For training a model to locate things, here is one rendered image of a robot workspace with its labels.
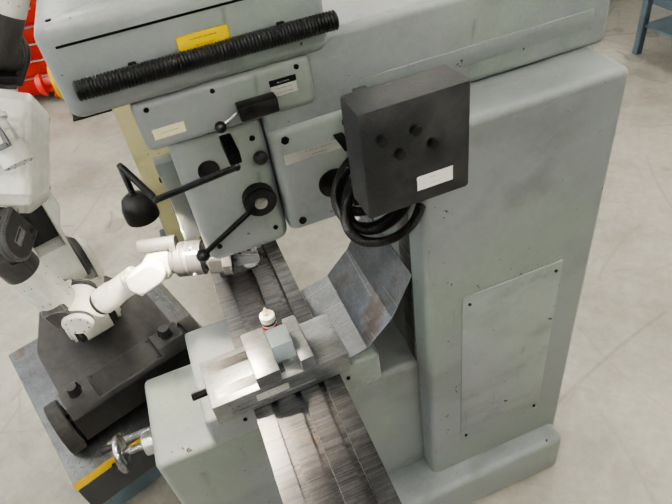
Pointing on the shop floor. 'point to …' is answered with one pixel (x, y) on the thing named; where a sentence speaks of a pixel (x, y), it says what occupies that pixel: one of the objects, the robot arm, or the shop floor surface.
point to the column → (508, 253)
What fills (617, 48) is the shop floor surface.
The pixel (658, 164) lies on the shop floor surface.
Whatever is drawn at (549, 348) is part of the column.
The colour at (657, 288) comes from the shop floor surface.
